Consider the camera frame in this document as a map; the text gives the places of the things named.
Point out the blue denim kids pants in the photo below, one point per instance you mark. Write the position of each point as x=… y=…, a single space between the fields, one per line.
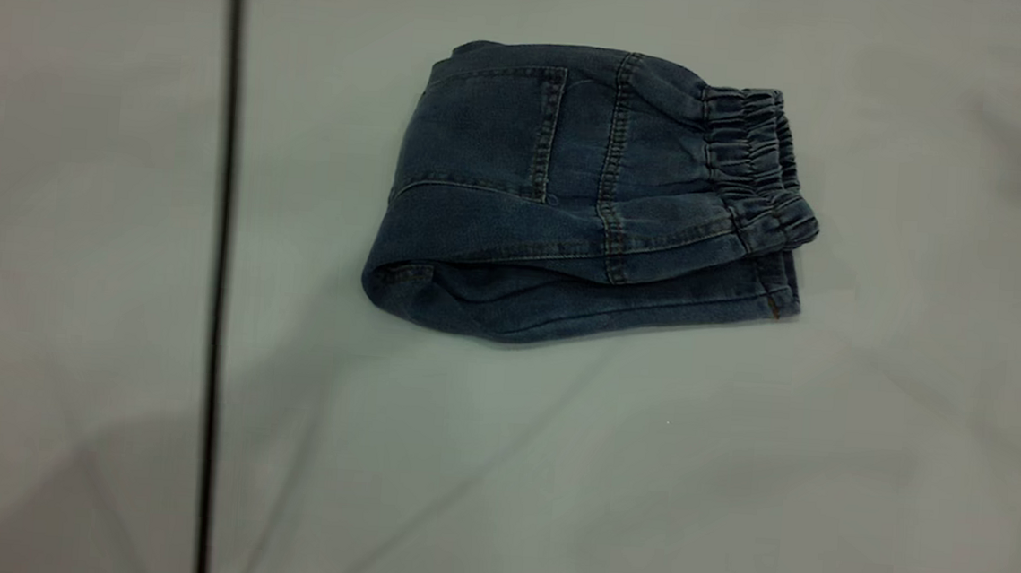
x=571 y=192

